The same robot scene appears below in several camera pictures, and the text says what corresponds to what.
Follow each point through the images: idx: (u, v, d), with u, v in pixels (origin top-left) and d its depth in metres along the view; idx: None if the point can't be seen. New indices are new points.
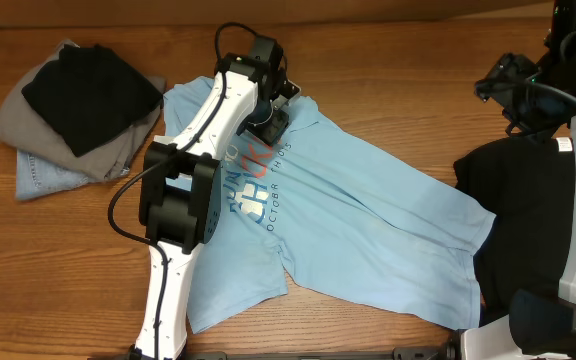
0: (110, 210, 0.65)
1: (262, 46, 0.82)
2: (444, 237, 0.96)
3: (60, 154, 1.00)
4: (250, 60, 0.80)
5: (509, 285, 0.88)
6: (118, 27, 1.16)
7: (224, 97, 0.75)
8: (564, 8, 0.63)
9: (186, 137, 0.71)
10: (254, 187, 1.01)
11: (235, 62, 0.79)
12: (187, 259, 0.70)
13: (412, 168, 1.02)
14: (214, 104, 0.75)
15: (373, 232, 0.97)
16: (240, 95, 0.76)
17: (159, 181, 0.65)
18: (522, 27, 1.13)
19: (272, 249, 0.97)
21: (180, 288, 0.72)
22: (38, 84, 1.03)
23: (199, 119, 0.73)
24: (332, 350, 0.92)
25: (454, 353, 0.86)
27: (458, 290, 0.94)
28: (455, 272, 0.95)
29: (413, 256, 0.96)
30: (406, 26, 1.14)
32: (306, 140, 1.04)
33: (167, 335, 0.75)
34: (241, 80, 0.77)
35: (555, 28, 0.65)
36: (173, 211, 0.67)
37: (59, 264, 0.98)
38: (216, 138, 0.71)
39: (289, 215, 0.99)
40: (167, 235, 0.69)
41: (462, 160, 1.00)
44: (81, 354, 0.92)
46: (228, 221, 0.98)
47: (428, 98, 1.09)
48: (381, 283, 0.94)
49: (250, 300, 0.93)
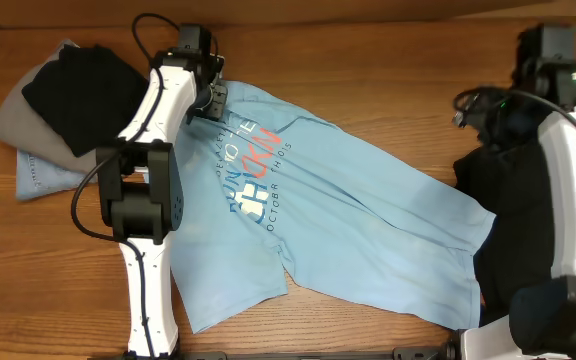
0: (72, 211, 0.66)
1: (188, 35, 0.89)
2: (445, 237, 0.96)
3: (61, 155, 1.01)
4: (180, 53, 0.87)
5: (507, 284, 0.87)
6: (117, 27, 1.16)
7: (162, 88, 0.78)
8: (524, 41, 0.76)
9: (132, 129, 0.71)
10: (254, 187, 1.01)
11: (166, 57, 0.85)
12: (160, 251, 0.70)
13: (412, 168, 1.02)
14: (154, 97, 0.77)
15: (373, 232, 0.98)
16: (178, 85, 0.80)
17: (115, 177, 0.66)
18: (523, 27, 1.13)
19: (272, 249, 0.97)
21: (160, 282, 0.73)
22: (38, 84, 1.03)
23: (143, 112, 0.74)
24: (332, 351, 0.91)
25: (454, 353, 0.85)
27: (458, 290, 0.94)
28: (455, 272, 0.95)
29: (413, 255, 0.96)
30: (406, 26, 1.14)
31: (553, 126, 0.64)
32: (307, 140, 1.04)
33: (158, 331, 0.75)
34: (175, 72, 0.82)
35: (519, 58, 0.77)
36: (135, 206, 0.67)
37: (59, 264, 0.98)
38: (163, 126, 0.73)
39: (289, 215, 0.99)
40: (135, 230, 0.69)
41: (461, 162, 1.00)
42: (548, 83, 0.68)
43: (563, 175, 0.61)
44: (81, 354, 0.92)
46: (228, 221, 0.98)
47: (429, 97, 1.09)
48: (381, 283, 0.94)
49: (250, 300, 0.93)
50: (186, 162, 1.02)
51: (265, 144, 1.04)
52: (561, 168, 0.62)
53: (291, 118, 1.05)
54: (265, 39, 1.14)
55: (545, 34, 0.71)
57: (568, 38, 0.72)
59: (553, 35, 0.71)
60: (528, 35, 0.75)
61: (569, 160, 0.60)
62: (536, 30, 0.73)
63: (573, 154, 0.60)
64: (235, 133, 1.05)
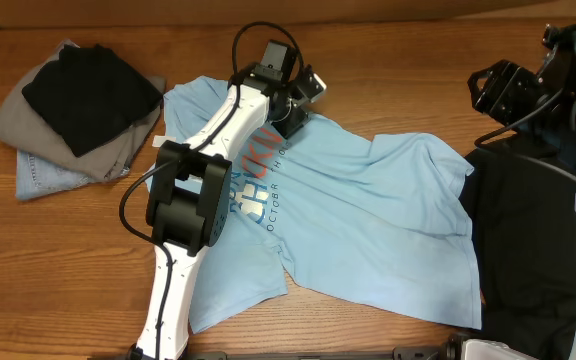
0: (122, 202, 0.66)
1: (275, 52, 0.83)
2: (447, 233, 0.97)
3: (60, 154, 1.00)
4: (262, 74, 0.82)
5: (510, 284, 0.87)
6: (118, 27, 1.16)
7: (236, 106, 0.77)
8: None
9: (199, 138, 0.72)
10: (254, 187, 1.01)
11: (248, 77, 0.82)
12: (191, 262, 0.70)
13: (411, 163, 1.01)
14: (226, 114, 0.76)
15: (373, 231, 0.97)
16: (253, 107, 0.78)
17: (168, 181, 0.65)
18: (522, 27, 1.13)
19: (272, 249, 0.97)
21: (184, 290, 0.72)
22: (39, 84, 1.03)
23: (213, 124, 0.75)
24: (332, 351, 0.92)
25: (454, 353, 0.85)
27: (458, 285, 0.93)
28: (455, 264, 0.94)
29: (414, 252, 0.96)
30: (406, 26, 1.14)
31: None
32: (306, 140, 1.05)
33: (168, 337, 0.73)
34: (253, 92, 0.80)
35: None
36: (180, 211, 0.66)
37: (60, 264, 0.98)
38: (228, 142, 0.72)
39: (288, 214, 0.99)
40: (174, 236, 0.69)
41: (508, 63, 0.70)
42: None
43: None
44: (81, 354, 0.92)
46: (229, 221, 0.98)
47: (428, 97, 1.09)
48: (381, 282, 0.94)
49: (250, 300, 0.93)
50: None
51: (266, 145, 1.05)
52: None
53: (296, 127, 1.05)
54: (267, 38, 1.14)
55: None
57: None
59: None
60: None
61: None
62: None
63: None
64: None
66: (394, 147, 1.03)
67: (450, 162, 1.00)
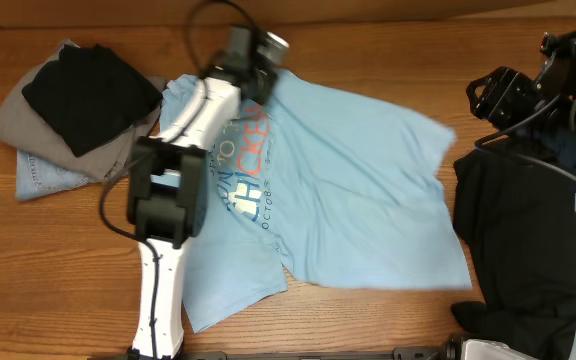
0: (100, 207, 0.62)
1: (238, 38, 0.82)
2: (418, 197, 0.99)
3: (60, 154, 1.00)
4: (228, 64, 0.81)
5: (510, 284, 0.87)
6: (117, 26, 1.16)
7: (205, 99, 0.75)
8: None
9: (171, 132, 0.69)
10: (246, 186, 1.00)
11: (216, 70, 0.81)
12: (178, 255, 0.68)
13: (381, 126, 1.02)
14: (197, 107, 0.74)
15: (361, 214, 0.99)
16: (223, 98, 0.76)
17: (144, 177, 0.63)
18: (522, 27, 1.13)
19: (270, 247, 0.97)
21: (173, 284, 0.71)
22: (38, 84, 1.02)
23: (184, 118, 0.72)
24: (332, 351, 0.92)
25: (454, 353, 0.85)
27: (437, 249, 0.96)
28: (432, 226, 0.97)
29: (391, 225, 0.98)
30: (406, 25, 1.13)
31: None
32: (297, 134, 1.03)
33: (163, 333, 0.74)
34: (221, 84, 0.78)
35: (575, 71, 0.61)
36: (161, 207, 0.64)
37: (59, 264, 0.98)
38: (202, 133, 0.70)
39: (283, 212, 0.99)
40: (157, 231, 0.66)
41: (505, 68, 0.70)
42: None
43: None
44: (81, 354, 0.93)
46: (224, 221, 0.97)
47: (428, 98, 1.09)
48: (378, 278, 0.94)
49: (250, 299, 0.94)
50: None
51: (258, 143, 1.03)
52: None
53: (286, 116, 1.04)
54: None
55: None
57: None
59: None
60: None
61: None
62: None
63: None
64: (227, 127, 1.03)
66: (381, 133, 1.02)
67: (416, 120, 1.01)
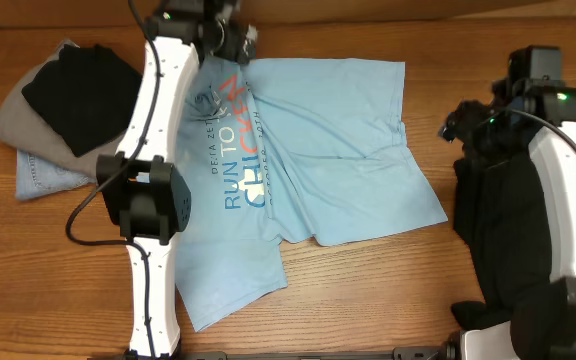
0: (68, 225, 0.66)
1: None
2: (376, 149, 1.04)
3: (60, 154, 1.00)
4: (179, 11, 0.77)
5: (508, 284, 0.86)
6: (118, 26, 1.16)
7: (159, 75, 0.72)
8: (514, 60, 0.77)
9: (132, 141, 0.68)
10: (253, 172, 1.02)
11: (163, 21, 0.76)
12: (166, 251, 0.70)
13: (338, 88, 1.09)
14: (152, 89, 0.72)
15: (343, 175, 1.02)
16: (177, 67, 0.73)
17: (119, 190, 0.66)
18: (522, 27, 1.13)
19: (272, 242, 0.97)
21: (165, 281, 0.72)
22: (38, 84, 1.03)
23: (141, 113, 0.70)
24: (331, 351, 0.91)
25: (454, 353, 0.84)
27: (408, 190, 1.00)
28: (399, 169, 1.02)
29: (362, 180, 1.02)
30: (406, 26, 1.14)
31: (542, 139, 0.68)
32: (290, 127, 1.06)
33: (160, 331, 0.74)
34: (174, 45, 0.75)
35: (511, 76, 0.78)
36: (142, 214, 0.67)
37: (60, 264, 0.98)
38: (163, 133, 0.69)
39: (286, 207, 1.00)
40: (142, 229, 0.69)
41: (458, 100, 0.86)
42: (535, 104, 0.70)
43: (556, 191, 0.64)
44: (81, 354, 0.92)
46: (227, 217, 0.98)
47: (429, 98, 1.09)
48: (378, 269, 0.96)
49: (250, 296, 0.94)
50: (179, 162, 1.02)
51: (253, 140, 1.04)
52: (552, 170, 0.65)
53: (282, 111, 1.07)
54: (266, 38, 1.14)
55: (534, 55, 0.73)
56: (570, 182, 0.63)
57: (557, 59, 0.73)
59: (543, 55, 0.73)
60: (518, 54, 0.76)
61: (561, 171, 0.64)
62: (526, 52, 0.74)
63: (566, 171, 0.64)
64: (221, 118, 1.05)
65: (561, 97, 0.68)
66: (365, 116, 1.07)
67: (365, 75, 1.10)
